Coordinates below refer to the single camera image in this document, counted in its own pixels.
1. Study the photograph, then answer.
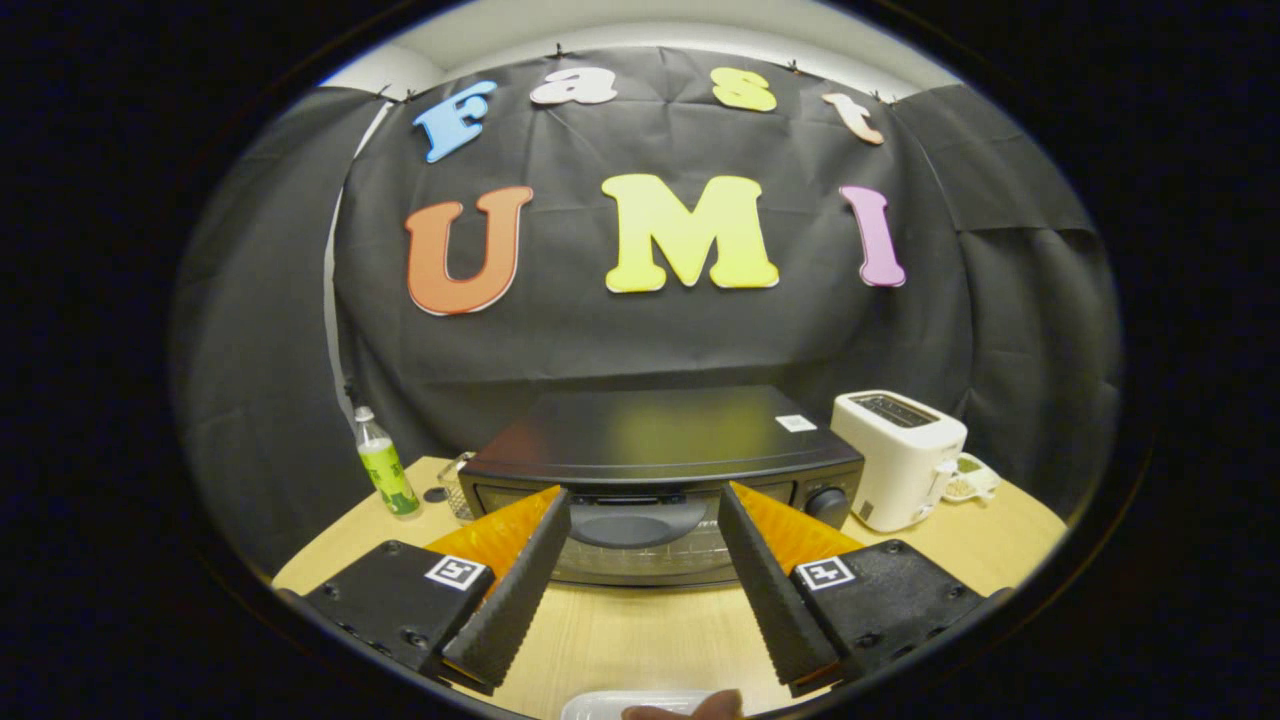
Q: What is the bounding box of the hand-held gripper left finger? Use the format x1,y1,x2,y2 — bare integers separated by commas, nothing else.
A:
303,487,573,696

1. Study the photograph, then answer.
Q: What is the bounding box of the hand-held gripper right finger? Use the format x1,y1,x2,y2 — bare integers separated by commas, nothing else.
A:
717,482,1006,698

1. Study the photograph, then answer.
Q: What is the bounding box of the black toaster oven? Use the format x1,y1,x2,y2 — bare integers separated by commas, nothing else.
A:
458,386,866,589

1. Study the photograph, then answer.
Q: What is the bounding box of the white pop-up toaster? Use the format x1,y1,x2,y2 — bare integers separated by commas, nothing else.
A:
830,390,969,534

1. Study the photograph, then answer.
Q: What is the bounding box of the small clear glass jar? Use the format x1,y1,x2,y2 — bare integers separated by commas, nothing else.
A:
438,451,479,523

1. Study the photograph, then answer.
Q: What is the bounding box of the white square plate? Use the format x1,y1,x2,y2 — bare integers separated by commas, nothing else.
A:
560,689,721,720

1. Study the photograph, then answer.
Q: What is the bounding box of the green label plastic bottle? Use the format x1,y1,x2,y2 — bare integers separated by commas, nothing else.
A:
353,406,422,518

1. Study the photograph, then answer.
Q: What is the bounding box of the white divided snack dish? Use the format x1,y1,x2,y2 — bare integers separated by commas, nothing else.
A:
942,452,1002,503

